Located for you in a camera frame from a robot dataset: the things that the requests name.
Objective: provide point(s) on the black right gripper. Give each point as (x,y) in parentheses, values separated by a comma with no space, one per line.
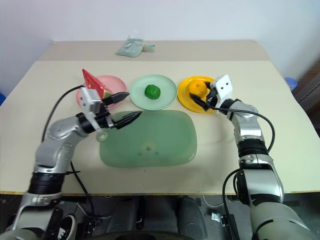
(211,96)

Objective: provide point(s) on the red watermelon slice toy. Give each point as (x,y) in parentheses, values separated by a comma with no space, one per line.
(93,81)

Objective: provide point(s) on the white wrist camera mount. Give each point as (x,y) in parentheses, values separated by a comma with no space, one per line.
(223,86)
(87,101)

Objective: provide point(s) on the small teal white tag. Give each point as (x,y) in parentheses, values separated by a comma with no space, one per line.
(149,47)

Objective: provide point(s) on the dark rounded shape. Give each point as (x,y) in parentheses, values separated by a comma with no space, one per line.
(191,215)

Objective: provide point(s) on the black shoe white sole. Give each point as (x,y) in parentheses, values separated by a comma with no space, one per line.
(67,225)

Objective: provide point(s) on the yellow plate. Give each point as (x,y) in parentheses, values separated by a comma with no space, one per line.
(183,96)

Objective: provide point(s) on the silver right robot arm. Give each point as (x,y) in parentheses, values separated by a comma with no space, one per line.
(250,125)

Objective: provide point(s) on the teal plastic pouch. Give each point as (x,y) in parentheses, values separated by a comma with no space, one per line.
(128,48)

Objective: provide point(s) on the pink plate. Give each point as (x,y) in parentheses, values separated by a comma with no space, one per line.
(115,83)

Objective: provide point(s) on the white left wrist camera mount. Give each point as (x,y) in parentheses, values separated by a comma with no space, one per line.
(87,101)

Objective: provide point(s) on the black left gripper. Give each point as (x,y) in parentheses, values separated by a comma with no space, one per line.
(103,118)

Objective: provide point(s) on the brown wooden cabinet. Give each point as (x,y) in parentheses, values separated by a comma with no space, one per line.
(310,87)

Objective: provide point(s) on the pale green plate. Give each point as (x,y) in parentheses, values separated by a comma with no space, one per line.
(165,87)

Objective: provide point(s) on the green round vegetable toy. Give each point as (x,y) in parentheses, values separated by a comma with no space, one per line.
(152,92)

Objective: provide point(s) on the blue round container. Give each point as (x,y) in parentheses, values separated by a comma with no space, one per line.
(291,83)

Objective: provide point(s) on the orange fruit toy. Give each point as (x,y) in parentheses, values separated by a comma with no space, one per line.
(196,88)

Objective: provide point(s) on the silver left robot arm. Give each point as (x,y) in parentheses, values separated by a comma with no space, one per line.
(57,135)

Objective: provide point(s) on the blue object at table edge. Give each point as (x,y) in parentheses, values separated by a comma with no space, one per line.
(2,98)

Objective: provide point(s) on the translucent green cutting mat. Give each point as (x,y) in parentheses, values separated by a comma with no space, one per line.
(150,135)

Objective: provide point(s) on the black box with metal clip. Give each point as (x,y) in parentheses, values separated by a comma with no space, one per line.
(223,221)

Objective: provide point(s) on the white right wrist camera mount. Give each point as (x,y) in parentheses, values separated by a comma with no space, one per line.
(223,86)

